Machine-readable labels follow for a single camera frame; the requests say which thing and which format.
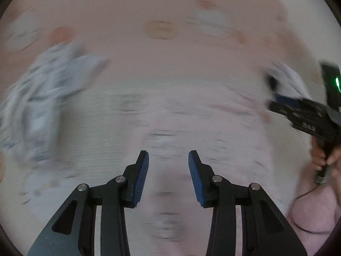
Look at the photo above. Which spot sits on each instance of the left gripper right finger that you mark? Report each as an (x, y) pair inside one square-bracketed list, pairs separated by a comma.
[(265, 230)]

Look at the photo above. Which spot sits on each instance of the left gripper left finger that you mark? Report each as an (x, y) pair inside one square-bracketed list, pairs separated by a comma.
[(71, 230)]

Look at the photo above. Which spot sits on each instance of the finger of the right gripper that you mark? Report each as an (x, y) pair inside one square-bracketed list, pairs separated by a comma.
[(288, 101), (286, 109)]

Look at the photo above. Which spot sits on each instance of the pink cartoon print pajama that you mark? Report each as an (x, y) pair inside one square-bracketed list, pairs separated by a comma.
[(224, 129)]

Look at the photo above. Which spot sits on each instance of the folded white black clothes stack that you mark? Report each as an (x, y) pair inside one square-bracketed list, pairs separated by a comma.
[(284, 81)]

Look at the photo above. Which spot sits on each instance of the person right hand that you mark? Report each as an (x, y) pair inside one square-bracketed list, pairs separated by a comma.
[(319, 158)]

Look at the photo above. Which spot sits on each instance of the pink Hello Kitty sofa cover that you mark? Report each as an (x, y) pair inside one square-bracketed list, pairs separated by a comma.
[(153, 44)]

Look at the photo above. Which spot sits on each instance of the grey white print garment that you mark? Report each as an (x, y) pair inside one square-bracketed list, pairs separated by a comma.
[(31, 111)]

